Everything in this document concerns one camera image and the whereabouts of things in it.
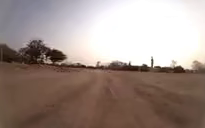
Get row of distant bushes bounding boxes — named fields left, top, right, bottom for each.
left=61, top=60, right=187, bottom=74

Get brown dirt ground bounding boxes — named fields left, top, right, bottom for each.
left=0, top=61, right=205, bottom=128

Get dark low tree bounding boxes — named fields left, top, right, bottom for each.
left=46, top=48, right=68, bottom=65

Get tall narrow tower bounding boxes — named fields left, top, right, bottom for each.
left=150, top=56, right=155, bottom=69

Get dark broad tree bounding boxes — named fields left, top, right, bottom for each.
left=18, top=39, right=52, bottom=65

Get dark blurred tree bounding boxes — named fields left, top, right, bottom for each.
left=0, top=43, right=22, bottom=64

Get hazy distant trees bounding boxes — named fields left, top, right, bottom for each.
left=190, top=59, right=205, bottom=74

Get pale thin pole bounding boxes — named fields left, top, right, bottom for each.
left=0, top=47, right=4, bottom=63

